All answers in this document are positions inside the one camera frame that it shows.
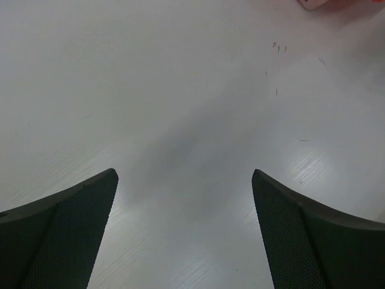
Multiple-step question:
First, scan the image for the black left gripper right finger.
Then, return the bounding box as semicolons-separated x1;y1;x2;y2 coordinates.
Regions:
251;169;384;288

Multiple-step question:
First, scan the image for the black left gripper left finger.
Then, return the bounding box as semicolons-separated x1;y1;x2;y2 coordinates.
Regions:
1;169;119;288

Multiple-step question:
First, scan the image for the pink t-shirt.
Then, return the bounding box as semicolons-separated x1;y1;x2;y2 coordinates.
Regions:
298;0;328;10

